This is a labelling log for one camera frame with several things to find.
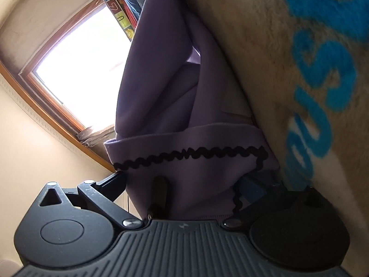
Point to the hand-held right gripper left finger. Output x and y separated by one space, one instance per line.
114 184

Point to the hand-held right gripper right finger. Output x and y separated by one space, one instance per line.
252 189

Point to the purple hoodie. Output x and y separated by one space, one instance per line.
178 92

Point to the window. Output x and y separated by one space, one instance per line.
80 63

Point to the cartoon printed fleece blanket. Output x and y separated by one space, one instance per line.
288 49

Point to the blue folded blanket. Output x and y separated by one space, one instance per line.
131 0

